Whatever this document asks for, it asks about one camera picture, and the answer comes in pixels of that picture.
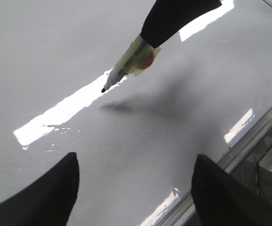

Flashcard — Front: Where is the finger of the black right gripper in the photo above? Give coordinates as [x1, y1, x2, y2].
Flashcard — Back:
[140, 0, 222, 48]

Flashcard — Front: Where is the white black-tipped whiteboard marker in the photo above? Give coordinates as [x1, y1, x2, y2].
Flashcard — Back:
[102, 36, 161, 93]

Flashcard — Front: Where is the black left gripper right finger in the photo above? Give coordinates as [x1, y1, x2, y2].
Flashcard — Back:
[191, 154, 272, 226]

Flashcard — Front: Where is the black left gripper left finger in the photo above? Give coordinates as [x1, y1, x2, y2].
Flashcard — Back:
[0, 152, 80, 226]

